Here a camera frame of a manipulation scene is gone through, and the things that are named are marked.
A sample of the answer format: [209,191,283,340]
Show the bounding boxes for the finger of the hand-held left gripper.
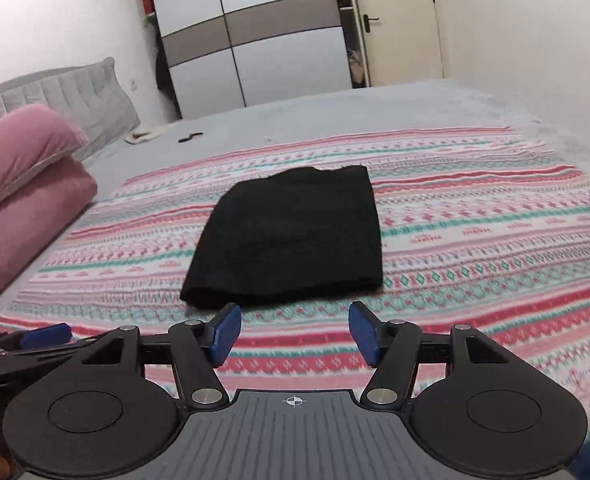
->
[0,323,100,362]

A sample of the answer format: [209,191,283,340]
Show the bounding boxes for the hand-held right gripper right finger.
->
[349,301,516,407]

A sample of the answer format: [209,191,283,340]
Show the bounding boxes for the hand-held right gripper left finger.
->
[68,302,243,408]

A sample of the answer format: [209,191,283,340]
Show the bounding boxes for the black pants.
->
[180,164,385,310]

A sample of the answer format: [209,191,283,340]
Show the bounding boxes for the plain pink pillow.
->
[0,157,99,322]

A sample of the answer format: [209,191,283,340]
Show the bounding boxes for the patterned pink striped blanket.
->
[0,127,590,443]

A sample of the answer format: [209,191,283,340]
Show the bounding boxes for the pink pillow with grey trim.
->
[0,104,90,221]

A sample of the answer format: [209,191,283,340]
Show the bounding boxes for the beige cloth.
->
[124,125,169,145]

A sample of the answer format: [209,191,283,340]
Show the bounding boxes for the grey padded headboard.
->
[0,56,142,161]

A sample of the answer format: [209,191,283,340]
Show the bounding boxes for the dark hanging clothes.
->
[154,47,177,94]

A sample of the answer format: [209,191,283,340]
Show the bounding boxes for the white and brown wardrobe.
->
[131,0,354,121]

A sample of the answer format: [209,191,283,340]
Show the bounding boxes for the cream door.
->
[347,0,444,88]

